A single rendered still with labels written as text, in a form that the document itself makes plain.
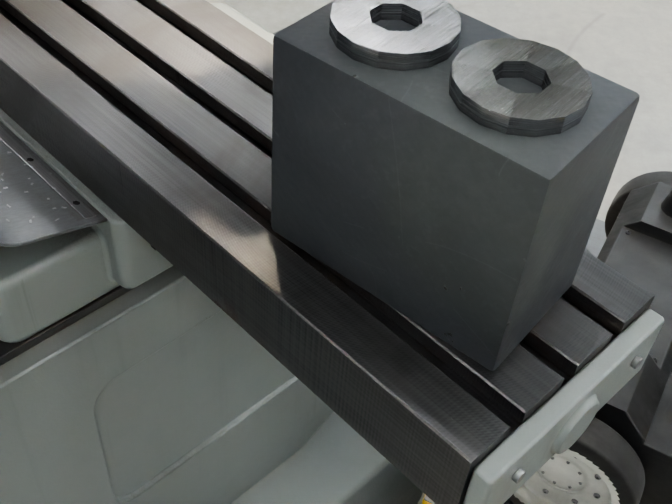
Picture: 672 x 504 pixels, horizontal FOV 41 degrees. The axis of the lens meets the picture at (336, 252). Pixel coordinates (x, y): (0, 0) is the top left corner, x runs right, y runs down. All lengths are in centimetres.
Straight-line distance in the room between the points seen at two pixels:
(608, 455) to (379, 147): 64
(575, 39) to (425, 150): 243
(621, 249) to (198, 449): 68
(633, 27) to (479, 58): 254
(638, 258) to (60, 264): 83
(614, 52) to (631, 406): 193
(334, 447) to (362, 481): 8
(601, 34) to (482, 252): 248
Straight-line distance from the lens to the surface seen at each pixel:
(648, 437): 121
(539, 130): 57
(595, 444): 115
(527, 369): 68
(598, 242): 168
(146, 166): 81
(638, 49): 303
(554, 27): 304
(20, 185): 92
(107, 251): 93
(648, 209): 144
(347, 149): 63
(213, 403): 126
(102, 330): 99
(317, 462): 153
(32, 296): 91
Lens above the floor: 151
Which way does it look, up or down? 45 degrees down
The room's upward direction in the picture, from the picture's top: 5 degrees clockwise
